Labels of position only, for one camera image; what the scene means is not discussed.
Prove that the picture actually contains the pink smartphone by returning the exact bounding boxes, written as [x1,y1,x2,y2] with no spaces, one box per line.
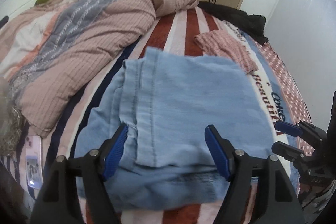
[25,135,43,190]

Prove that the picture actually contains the pink striped quilt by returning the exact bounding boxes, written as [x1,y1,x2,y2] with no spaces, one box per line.
[1,0,198,136]

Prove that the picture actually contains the black garment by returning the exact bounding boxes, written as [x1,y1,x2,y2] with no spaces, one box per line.
[198,1,268,45]

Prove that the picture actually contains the pink checked garment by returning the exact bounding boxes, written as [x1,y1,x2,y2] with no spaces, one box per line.
[194,30,258,74]

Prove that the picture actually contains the light blue denim pants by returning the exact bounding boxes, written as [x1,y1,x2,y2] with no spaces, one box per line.
[75,47,273,211]

